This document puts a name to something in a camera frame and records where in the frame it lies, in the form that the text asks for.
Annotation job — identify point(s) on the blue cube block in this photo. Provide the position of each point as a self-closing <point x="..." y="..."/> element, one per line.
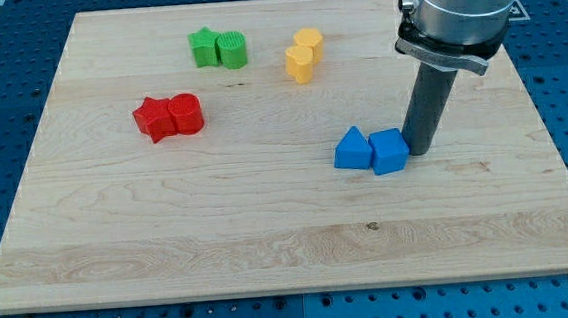
<point x="390" y="151"/>

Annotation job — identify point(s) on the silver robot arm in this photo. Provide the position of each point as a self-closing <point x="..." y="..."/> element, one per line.
<point x="453" y="34"/>

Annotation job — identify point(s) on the yellow heart block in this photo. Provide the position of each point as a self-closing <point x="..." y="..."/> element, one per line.
<point x="299" y="63"/>

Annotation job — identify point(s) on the red cylinder block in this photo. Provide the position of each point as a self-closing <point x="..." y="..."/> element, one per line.
<point x="186" y="112"/>

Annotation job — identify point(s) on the red star block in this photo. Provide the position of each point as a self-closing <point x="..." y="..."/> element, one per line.
<point x="154" y="119"/>

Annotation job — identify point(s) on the green star block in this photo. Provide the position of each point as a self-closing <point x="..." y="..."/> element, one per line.
<point x="203" y="45"/>

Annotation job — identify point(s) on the green cylinder block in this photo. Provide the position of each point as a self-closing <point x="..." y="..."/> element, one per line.
<point x="232" y="49"/>

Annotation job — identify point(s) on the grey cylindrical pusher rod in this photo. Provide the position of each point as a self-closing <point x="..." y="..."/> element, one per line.
<point x="426" y="105"/>

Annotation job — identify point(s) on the yellow hexagon block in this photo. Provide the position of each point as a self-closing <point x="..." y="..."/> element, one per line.
<point x="312" y="38"/>

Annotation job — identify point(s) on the blue triangular block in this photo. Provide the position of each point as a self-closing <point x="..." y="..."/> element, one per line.
<point x="353" y="151"/>

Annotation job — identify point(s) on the light wooden board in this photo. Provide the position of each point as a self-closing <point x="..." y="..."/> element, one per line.
<point x="252" y="204"/>

